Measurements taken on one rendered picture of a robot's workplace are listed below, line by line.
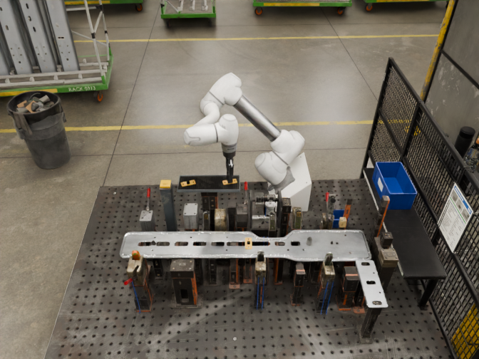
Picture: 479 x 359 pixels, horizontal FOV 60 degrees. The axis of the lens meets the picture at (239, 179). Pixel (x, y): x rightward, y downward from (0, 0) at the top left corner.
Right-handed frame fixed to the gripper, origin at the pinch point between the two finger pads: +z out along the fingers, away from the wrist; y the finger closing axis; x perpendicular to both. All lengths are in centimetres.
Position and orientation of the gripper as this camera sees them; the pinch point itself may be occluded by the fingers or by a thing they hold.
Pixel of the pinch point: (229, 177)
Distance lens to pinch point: 245.2
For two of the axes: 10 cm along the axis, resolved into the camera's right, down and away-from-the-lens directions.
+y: 2.4, 6.2, -7.4
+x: 9.7, -1.5, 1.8
